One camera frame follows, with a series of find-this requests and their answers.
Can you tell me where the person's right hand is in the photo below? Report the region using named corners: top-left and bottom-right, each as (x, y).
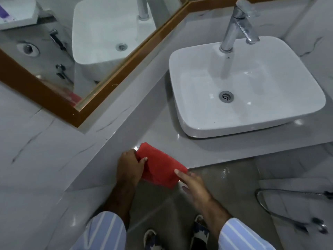
top-left (174, 169), bottom-right (213, 210)

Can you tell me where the person's left hand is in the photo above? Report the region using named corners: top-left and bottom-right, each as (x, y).
top-left (116, 149), bottom-right (148, 189)

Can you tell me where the red cleaning cloth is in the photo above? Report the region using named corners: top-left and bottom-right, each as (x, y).
top-left (135, 142), bottom-right (188, 190)

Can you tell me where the person's right forearm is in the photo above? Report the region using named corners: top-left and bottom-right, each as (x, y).
top-left (198, 191), bottom-right (277, 250)

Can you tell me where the person's left forearm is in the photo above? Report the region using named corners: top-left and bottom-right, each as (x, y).
top-left (71, 177), bottom-right (142, 250)

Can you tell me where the person's right patterned slipper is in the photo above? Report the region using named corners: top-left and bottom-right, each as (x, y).
top-left (188, 215), bottom-right (210, 250)

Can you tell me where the person's patterned slipper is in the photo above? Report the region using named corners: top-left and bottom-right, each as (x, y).
top-left (143, 229), bottom-right (165, 250)
top-left (188, 215), bottom-right (210, 250)

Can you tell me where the person's left patterned slipper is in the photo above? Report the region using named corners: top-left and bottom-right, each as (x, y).
top-left (143, 229), bottom-right (165, 250)

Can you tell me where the metal sink drain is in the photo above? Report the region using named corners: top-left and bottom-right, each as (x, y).
top-left (219, 91), bottom-right (234, 103)

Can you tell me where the white ceramic sink basin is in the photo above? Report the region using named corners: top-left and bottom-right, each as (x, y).
top-left (169, 36), bottom-right (326, 139)

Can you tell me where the wooden-framed mirror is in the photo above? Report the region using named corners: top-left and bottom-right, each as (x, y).
top-left (188, 0), bottom-right (320, 13)
top-left (0, 0), bottom-right (190, 128)

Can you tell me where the chrome faucet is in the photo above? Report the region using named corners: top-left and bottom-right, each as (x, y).
top-left (219, 0), bottom-right (261, 53)

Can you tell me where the chrome spray hose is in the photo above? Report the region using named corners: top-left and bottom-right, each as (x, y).
top-left (255, 189), bottom-right (333, 232)

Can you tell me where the chrome wall valve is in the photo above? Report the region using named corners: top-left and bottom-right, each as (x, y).
top-left (311, 217), bottom-right (329, 235)

